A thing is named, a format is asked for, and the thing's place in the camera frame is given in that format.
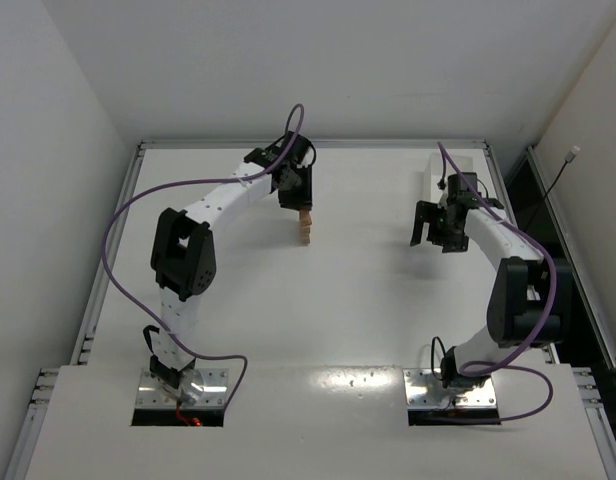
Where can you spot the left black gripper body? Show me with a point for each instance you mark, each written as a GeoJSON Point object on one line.
{"type": "Point", "coordinates": [298, 198]}

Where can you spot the white plastic box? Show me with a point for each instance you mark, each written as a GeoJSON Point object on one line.
{"type": "Point", "coordinates": [432, 174]}

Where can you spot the wood block four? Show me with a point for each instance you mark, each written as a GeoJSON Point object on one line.
{"type": "Point", "coordinates": [304, 215]}

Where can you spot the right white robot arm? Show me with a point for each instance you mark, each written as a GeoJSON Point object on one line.
{"type": "Point", "coordinates": [531, 301]}

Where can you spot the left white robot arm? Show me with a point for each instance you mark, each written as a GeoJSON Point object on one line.
{"type": "Point", "coordinates": [184, 255]}

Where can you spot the white front cover panel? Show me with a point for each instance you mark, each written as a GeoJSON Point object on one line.
{"type": "Point", "coordinates": [305, 423]}

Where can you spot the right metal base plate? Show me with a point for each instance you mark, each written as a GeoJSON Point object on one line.
{"type": "Point", "coordinates": [425, 392]}

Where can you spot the metal base plate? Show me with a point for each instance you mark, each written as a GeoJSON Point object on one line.
{"type": "Point", "coordinates": [425, 392]}
{"type": "Point", "coordinates": [204, 388]}

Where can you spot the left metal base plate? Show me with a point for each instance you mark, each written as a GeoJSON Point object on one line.
{"type": "Point", "coordinates": [204, 388]}

